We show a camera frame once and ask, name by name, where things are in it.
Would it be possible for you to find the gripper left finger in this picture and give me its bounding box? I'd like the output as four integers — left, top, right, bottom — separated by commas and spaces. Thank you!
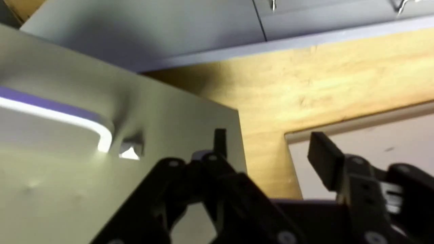
90, 128, 305, 244

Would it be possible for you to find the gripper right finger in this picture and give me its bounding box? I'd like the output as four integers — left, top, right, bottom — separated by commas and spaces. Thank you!
307, 131, 434, 244

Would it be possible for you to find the grey cabinet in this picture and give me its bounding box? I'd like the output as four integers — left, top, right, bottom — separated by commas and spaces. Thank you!
20, 0, 434, 74

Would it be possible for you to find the beige file cabinet drawer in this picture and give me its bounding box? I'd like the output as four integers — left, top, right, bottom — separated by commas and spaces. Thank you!
0, 24, 249, 244

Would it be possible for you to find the chrome drawer handle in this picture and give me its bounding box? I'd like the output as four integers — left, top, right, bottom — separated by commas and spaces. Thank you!
0, 86, 115, 154

